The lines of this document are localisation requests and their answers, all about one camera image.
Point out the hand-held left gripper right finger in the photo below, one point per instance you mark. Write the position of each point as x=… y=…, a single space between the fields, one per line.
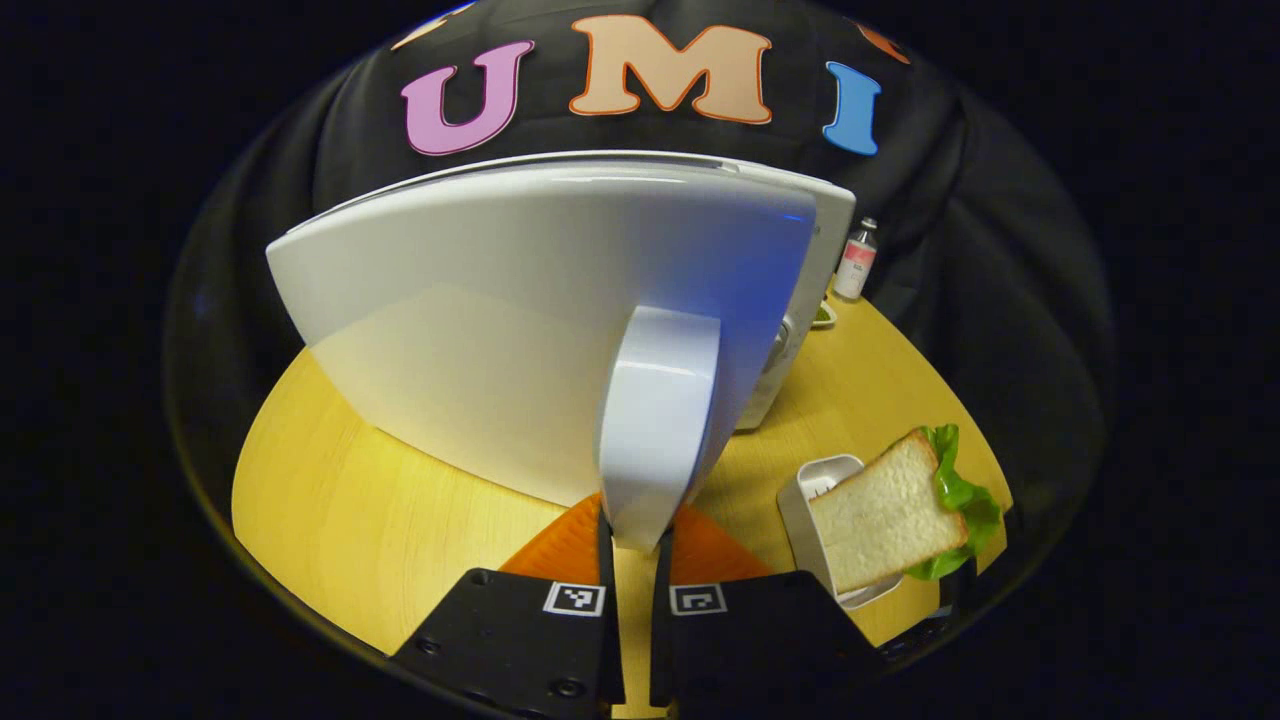
x=660 y=650

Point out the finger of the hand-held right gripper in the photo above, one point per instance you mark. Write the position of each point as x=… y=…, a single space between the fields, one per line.
x=955 y=590

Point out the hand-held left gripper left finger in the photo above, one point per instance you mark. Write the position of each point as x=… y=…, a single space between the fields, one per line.
x=612 y=660

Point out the lettuce sandwich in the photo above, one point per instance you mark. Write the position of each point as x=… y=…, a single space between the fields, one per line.
x=880 y=510

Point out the white microwave oven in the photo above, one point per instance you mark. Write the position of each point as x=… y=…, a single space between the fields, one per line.
x=480 y=300

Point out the white plastic tray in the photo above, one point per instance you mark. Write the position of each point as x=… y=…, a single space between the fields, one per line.
x=800 y=500

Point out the white divided sauce dish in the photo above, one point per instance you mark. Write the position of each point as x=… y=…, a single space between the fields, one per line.
x=824 y=316

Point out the clear bottle pink label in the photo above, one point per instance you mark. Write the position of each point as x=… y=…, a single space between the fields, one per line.
x=855 y=265

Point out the black backdrop cloth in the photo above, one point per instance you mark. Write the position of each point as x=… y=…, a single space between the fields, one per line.
x=1000 y=250

